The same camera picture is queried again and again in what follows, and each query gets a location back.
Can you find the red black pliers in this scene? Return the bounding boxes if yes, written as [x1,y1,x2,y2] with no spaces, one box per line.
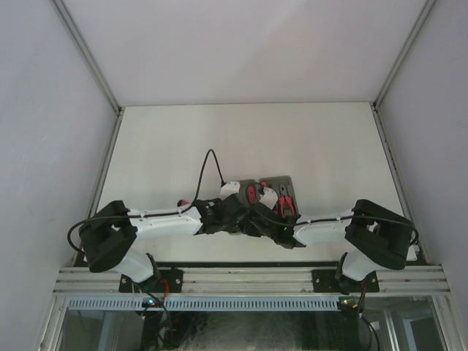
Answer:
[278,184,295,218]

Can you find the red utility knife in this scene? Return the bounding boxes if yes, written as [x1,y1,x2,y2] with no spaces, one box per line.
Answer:
[246,185,257,205]

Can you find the left black cable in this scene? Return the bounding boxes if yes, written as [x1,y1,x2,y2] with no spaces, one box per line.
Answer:
[67,148,230,257]

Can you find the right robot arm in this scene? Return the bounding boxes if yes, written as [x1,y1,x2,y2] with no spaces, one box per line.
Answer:
[241,199,419,295]

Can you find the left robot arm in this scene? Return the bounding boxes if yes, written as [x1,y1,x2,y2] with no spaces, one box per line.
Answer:
[67,195,248,293]

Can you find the right aluminium frame post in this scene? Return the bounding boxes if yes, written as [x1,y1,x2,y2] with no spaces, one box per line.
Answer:
[371,0,439,235]

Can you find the aluminium frame post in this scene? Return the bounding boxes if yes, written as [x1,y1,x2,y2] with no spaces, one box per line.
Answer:
[49,0,124,231]
[371,0,439,235]

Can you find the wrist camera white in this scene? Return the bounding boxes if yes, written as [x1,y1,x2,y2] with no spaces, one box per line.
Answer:
[258,187,279,210]
[219,181,241,200]

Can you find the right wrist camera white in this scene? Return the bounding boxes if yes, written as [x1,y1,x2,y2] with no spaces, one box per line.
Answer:
[258,187,279,210]

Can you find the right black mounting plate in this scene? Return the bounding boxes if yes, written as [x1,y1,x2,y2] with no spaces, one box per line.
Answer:
[312,269,380,295]

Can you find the grey plastic tool case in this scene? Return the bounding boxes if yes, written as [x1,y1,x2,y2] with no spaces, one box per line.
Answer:
[228,175,298,237]

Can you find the left aluminium frame post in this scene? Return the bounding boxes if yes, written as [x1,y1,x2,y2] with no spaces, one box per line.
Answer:
[49,0,124,231]

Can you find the black mounting plate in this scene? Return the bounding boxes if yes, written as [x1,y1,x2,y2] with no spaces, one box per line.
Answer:
[312,269,380,295]
[118,268,184,293]

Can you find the grey slotted cable duct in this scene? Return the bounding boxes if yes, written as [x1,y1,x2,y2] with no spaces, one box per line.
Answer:
[67,296,339,312]

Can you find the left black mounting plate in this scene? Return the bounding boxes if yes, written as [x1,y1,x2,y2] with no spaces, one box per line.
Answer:
[118,268,184,293]

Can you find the aluminium front rail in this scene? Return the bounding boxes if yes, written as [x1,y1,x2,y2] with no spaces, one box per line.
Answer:
[53,265,450,296]

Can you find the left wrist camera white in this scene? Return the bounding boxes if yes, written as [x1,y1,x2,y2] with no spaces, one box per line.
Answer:
[219,181,241,200]

